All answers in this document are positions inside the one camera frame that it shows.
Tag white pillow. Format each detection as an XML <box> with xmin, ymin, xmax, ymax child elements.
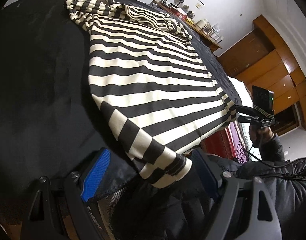
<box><xmin>229</xmin><ymin>77</ymin><xmax>254</xmax><ymax>110</ymax></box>

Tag wooden desk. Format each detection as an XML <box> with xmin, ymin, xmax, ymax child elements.
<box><xmin>151</xmin><ymin>0</ymin><xmax>222</xmax><ymax>53</ymax></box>

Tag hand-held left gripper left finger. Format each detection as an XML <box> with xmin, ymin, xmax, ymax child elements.
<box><xmin>21</xmin><ymin>147</ymin><xmax>111</xmax><ymax>240</ymax></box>

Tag person's black jacket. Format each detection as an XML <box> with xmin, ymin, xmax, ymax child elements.
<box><xmin>113</xmin><ymin>154</ymin><xmax>306</xmax><ymax>240</ymax></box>

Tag person's right forearm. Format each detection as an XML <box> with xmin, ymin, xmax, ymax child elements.
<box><xmin>254</xmin><ymin>132</ymin><xmax>287</xmax><ymax>164</ymax></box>

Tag black white striped sweater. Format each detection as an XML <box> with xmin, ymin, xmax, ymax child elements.
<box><xmin>64</xmin><ymin>0</ymin><xmax>237</xmax><ymax>189</ymax></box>

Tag wooden wardrobe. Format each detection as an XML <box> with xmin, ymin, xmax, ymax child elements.
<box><xmin>218</xmin><ymin>14</ymin><xmax>306</xmax><ymax>131</ymax></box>

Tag black glossy bed sheet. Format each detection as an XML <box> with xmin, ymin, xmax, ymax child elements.
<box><xmin>0</xmin><ymin>0</ymin><xmax>143</xmax><ymax>230</ymax></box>

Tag person's right hand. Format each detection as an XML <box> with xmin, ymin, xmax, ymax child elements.
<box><xmin>248</xmin><ymin>124</ymin><xmax>274</xmax><ymax>148</ymax></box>

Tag red box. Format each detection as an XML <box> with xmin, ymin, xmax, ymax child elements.
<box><xmin>171</xmin><ymin>7</ymin><xmax>188</xmax><ymax>18</ymax></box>

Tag black cable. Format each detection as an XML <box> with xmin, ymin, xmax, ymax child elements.
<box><xmin>242</xmin><ymin>145</ymin><xmax>306</xmax><ymax>170</ymax></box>

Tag red bed frame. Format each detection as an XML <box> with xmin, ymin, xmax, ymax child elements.
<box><xmin>200</xmin><ymin>127</ymin><xmax>235</xmax><ymax>160</ymax></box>

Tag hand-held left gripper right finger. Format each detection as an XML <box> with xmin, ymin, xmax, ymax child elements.
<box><xmin>192</xmin><ymin>148</ymin><xmax>284</xmax><ymax>240</ymax></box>

